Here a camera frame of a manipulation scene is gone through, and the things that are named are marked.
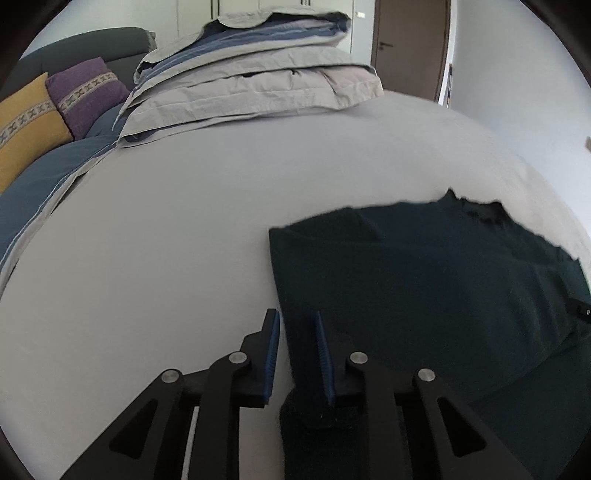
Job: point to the blue pillow with grey edge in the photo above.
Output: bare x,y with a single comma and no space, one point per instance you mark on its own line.
41,184

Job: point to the dark green knitted sweater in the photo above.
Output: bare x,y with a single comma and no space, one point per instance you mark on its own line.
438,286

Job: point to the folded grey and blue duvet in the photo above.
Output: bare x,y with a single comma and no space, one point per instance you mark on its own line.
240,78

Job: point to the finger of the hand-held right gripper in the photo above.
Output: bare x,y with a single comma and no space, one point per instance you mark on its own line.
581,308

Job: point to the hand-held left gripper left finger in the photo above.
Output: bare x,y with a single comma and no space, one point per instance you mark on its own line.
271,350

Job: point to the grey upholstered headboard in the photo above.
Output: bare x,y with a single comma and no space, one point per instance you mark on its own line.
92,48

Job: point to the purple patterned cushion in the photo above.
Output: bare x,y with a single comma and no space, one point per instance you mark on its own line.
85,97

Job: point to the yellow patterned cushion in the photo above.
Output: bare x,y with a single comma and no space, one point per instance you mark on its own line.
25,129

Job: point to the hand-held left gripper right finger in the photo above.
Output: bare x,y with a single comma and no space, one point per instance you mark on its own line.
324,364

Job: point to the bed with white sheet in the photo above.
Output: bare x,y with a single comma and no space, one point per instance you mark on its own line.
184,230

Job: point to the brown door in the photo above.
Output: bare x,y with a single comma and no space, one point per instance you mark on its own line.
408,46

